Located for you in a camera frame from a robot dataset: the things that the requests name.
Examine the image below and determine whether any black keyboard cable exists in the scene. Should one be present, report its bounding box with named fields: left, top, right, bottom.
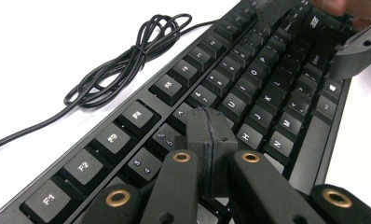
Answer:
left=0, top=13, right=220, bottom=156

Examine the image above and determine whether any black computer keyboard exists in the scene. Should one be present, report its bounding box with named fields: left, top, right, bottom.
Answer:
left=0, top=0, right=355, bottom=224

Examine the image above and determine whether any white table board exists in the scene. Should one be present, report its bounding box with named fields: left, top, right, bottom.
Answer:
left=0, top=0, right=371, bottom=216

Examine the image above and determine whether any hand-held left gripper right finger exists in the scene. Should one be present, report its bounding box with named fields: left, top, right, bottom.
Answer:
left=205, top=106, right=239, bottom=199

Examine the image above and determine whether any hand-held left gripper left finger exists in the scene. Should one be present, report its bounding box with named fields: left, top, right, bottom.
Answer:
left=185, top=106, right=213, bottom=199

